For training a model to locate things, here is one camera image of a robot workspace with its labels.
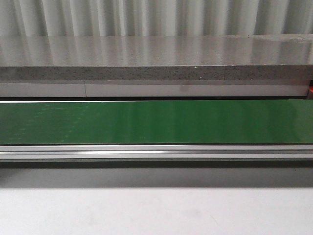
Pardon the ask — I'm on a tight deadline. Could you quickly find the grey speckled stone counter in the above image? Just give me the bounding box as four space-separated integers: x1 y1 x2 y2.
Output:
0 34 313 98

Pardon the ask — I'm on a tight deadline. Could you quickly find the green conveyor belt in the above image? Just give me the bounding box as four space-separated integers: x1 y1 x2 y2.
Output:
0 99 313 145

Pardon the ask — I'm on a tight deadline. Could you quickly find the white pleated curtain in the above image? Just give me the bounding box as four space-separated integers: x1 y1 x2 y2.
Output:
0 0 313 36

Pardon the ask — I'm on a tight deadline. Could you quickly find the aluminium conveyor frame rail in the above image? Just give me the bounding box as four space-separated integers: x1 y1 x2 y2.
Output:
0 144 313 168

